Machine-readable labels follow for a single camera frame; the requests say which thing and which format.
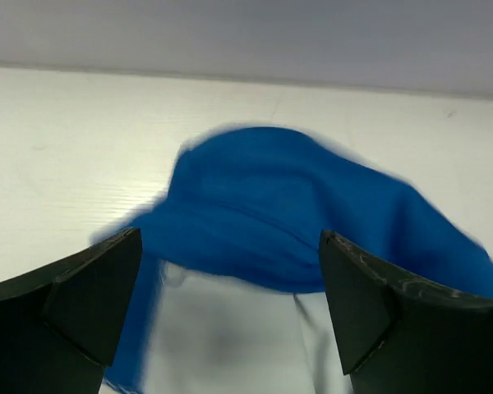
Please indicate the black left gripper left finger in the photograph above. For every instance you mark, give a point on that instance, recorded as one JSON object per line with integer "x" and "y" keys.
{"x": 60, "y": 324}

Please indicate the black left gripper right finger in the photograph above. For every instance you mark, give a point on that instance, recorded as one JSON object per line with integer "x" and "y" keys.
{"x": 398, "y": 332}

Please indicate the blue zip-up jacket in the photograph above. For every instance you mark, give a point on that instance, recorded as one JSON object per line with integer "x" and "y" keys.
{"x": 251, "y": 203}

